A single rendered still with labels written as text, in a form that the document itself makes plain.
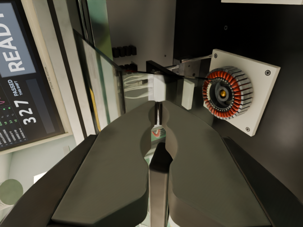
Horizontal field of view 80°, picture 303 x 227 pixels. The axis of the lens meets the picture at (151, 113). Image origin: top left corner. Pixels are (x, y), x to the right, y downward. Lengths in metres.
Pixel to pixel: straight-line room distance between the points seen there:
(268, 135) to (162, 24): 0.39
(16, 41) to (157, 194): 0.31
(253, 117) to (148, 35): 0.35
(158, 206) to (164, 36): 0.48
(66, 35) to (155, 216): 0.29
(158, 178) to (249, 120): 0.31
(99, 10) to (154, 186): 0.28
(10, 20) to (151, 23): 0.33
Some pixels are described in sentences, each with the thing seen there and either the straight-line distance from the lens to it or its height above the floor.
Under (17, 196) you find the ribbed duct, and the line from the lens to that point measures 1.55.
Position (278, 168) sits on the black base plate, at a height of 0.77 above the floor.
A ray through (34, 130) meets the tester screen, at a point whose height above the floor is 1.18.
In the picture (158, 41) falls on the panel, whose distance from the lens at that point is 0.58.
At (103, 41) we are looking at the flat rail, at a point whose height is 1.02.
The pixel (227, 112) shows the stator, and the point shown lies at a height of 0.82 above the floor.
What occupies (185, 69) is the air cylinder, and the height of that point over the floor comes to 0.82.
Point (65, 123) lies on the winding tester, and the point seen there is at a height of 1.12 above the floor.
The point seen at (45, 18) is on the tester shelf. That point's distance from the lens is 0.34.
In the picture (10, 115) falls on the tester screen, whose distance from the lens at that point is 0.42.
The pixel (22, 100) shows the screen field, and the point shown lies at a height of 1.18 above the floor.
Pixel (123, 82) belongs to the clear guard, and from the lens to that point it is 0.16.
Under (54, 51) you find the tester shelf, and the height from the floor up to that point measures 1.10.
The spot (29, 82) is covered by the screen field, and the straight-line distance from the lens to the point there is 0.39.
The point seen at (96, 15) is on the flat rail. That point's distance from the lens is 0.34.
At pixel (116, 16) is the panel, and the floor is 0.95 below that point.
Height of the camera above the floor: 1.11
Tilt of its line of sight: 23 degrees down
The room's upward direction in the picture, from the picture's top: 106 degrees counter-clockwise
